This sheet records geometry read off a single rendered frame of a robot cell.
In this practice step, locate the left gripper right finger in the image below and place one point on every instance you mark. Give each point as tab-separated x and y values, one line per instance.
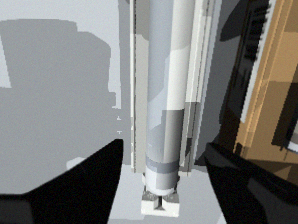
247	193

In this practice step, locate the long brown cardboard carton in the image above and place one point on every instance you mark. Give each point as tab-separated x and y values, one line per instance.
261	70

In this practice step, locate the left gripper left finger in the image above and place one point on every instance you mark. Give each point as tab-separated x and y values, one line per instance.
83	194

